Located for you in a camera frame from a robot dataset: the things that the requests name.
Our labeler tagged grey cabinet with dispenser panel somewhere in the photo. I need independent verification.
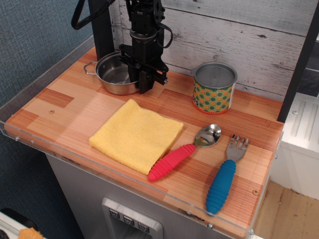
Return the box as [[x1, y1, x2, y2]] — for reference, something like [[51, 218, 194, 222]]
[[45, 153, 240, 239]]

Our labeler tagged fork with blue handle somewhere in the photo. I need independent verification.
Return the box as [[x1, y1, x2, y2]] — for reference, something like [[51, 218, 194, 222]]
[[205, 134, 249, 214]]

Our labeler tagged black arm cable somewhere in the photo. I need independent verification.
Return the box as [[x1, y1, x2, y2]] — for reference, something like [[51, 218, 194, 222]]
[[71, 0, 173, 49]]

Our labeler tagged green orange patterned tin can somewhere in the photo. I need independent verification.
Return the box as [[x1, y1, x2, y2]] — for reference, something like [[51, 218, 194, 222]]
[[191, 62, 237, 115]]

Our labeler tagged small stainless steel pot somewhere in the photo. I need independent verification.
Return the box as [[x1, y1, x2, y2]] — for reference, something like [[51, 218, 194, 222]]
[[83, 52, 139, 95]]

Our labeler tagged white cabinet at right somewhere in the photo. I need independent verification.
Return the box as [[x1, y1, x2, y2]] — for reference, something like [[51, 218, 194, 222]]
[[270, 93, 319, 199]]

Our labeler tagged black and orange object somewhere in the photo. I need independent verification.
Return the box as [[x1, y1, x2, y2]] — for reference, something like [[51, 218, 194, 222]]
[[0, 208, 44, 239]]

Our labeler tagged spoon with red handle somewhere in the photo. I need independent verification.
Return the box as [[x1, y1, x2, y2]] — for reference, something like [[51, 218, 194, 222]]
[[148, 124, 222, 182]]

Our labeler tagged black vertical post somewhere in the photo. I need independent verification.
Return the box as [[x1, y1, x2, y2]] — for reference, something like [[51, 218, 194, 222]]
[[277, 1, 319, 123]]

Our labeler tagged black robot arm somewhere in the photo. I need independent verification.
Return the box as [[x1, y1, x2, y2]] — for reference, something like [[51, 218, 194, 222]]
[[119, 0, 172, 94]]

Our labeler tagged clear acrylic table guard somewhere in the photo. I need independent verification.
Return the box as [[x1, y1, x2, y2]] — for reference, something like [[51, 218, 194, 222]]
[[0, 49, 283, 239]]

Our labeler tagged yellow folded cloth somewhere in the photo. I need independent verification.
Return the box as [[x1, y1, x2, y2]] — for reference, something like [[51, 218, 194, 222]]
[[89, 100, 183, 175]]

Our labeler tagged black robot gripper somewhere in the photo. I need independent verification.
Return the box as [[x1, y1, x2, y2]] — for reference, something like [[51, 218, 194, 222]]
[[119, 34, 168, 94]]

